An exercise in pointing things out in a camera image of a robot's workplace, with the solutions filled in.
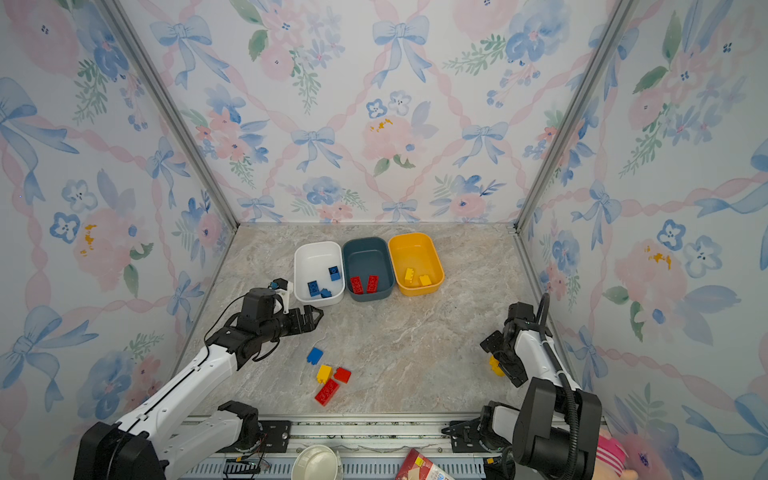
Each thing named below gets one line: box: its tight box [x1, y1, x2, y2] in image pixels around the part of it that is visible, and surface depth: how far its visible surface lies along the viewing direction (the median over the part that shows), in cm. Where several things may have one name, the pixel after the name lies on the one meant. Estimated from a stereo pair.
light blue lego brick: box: [306, 347, 324, 365], surface depth 89 cm
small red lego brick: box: [334, 367, 352, 384], surface depth 85 cm
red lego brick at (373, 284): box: [368, 275, 379, 293], surface depth 103 cm
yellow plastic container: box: [388, 233, 445, 297], surface depth 108 cm
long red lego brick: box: [314, 378, 340, 407], surface depth 82 cm
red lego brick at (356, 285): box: [350, 276, 364, 295], surface depth 103 cm
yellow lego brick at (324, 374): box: [316, 364, 333, 385], surface depth 83 cm
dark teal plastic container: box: [342, 236, 395, 302], surface depth 106 cm
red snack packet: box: [395, 448, 455, 480], surface depth 68 cm
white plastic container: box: [293, 241, 346, 306], surface depth 105 cm
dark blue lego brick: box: [307, 280, 321, 297], surface depth 102 cm
